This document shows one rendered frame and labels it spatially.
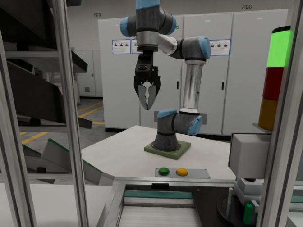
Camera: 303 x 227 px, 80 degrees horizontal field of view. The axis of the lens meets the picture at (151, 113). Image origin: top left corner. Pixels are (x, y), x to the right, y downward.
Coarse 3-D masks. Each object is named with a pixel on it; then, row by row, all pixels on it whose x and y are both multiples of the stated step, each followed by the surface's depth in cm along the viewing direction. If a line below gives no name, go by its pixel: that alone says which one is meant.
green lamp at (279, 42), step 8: (280, 32) 26; (288, 32) 25; (272, 40) 28; (280, 40) 26; (288, 40) 26; (272, 48) 28; (280, 48) 26; (272, 56) 28; (280, 56) 26; (272, 64) 28; (280, 64) 27
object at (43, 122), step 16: (16, 80) 29; (32, 80) 32; (16, 96) 29; (32, 96) 32; (48, 96) 36; (16, 112) 29; (32, 112) 32; (48, 112) 36; (64, 112) 41; (80, 128) 52
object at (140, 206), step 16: (128, 192) 62; (144, 192) 62; (160, 192) 62; (176, 192) 62; (128, 208) 59; (144, 208) 59; (160, 208) 59; (176, 208) 59; (192, 208) 59; (128, 224) 53; (144, 224) 53; (160, 224) 53; (176, 224) 53; (192, 224) 53
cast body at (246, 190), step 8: (240, 184) 46; (248, 184) 44; (256, 184) 44; (240, 192) 46; (248, 192) 44; (256, 192) 44; (240, 200) 46; (248, 200) 44; (256, 200) 44; (256, 208) 42
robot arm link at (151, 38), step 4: (140, 32) 57; (144, 32) 56; (148, 32) 56; (152, 32) 56; (156, 32) 57; (136, 36) 59; (140, 36) 57; (144, 36) 56; (148, 36) 56; (152, 36) 56; (156, 36) 57; (140, 40) 57; (144, 40) 56; (148, 40) 56; (152, 40) 57; (156, 40) 58; (140, 44) 57; (144, 44) 57; (148, 44) 57; (152, 44) 57; (156, 44) 58
